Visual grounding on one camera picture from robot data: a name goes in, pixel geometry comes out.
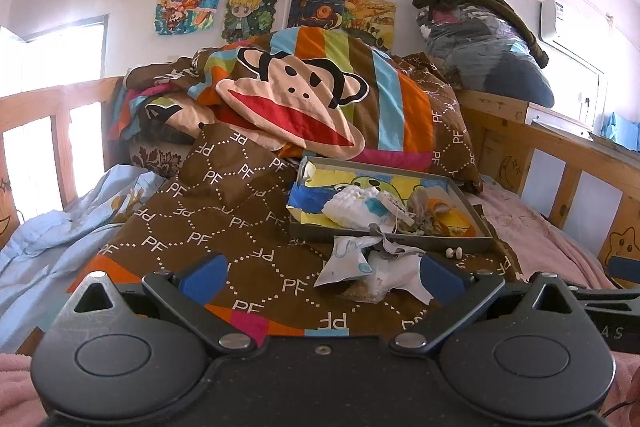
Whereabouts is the yellow orange wall poster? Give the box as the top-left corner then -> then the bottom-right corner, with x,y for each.
344,0 -> 397,51

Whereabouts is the orange figure blue wall poster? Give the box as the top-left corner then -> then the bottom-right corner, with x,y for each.
155,0 -> 224,36

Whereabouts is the dark swirl wall poster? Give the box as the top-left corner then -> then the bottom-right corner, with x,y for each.
287,0 -> 347,31

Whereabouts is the brown floral pillow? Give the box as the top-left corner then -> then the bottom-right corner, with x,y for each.
127,141 -> 188,180

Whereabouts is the window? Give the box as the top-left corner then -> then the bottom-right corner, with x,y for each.
0,14 -> 108,98

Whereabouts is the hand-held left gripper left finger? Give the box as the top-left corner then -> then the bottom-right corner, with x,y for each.
62,254 -> 256,355

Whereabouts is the pale printed cloth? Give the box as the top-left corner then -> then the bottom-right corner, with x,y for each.
314,236 -> 383,289

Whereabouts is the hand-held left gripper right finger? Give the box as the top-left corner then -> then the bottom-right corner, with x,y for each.
389,253 -> 590,355

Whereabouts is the wooden bed frame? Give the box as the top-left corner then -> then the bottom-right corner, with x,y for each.
0,77 -> 640,278

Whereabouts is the clear bag of clothes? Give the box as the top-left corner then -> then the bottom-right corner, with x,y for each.
417,4 -> 557,108

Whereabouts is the grey drawstring pouch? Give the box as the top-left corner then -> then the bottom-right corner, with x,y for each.
406,188 -> 443,235

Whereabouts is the monkey print striped quilt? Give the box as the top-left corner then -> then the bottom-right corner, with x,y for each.
65,27 -> 523,348

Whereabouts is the grey tray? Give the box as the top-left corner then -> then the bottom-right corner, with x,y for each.
287,156 -> 496,254

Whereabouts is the brown dotted-print pillow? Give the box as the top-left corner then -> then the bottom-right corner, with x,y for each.
395,53 -> 485,195

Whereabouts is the orange silicone cup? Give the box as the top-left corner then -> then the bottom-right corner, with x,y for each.
430,199 -> 477,239

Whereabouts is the blond child wall poster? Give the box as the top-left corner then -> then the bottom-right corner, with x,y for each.
221,0 -> 279,44

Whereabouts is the white blue muslin cloth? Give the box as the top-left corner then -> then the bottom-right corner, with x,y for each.
322,186 -> 401,229

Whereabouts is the light blue blanket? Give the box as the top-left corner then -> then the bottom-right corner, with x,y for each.
0,164 -> 168,348

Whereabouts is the white air conditioner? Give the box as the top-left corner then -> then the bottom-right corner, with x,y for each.
540,0 -> 608,60

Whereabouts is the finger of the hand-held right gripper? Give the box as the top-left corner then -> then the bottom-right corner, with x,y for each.
575,287 -> 640,308
612,256 -> 640,279

